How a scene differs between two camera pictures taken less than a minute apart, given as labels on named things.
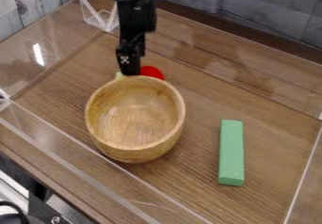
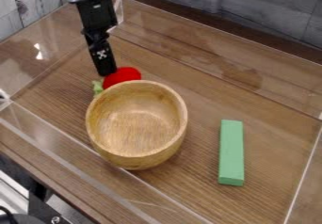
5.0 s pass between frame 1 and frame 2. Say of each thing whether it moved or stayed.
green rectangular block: stayed
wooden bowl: stayed
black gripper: moved
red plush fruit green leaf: moved
